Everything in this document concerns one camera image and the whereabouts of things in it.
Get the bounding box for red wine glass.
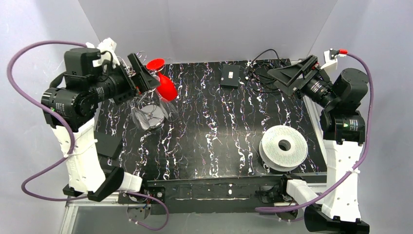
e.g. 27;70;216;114
146;58;178;101

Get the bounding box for clear champagne flute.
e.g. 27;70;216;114
154;91;179;122

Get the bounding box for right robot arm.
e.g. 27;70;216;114
257;50;374;234

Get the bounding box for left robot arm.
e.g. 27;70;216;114
41;47;159;202

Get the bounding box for chrome wine glass rack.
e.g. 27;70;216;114
121;51;165;131

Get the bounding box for clear wine glass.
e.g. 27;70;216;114
128;101;156;131

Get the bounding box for small black block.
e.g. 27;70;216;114
94;132;123;159

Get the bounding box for black box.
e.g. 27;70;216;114
220;64;241;89

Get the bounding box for white filament spool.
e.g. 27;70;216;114
259;125;308;172

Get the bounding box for black cable bundle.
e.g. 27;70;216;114
245;49;291;95

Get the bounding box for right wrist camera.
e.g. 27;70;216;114
320;48;348;74

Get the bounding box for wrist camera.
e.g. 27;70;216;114
86;38;120;68
320;48;348;74

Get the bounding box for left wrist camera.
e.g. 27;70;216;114
86;38;120;68

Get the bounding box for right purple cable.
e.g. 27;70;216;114
255;53;374;223

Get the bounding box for purple cable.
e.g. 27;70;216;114
255;53;374;223
6;40;169;232

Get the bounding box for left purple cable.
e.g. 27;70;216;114
6;40;169;232

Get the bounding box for aluminium frame rail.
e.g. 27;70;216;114
59;197;122;234

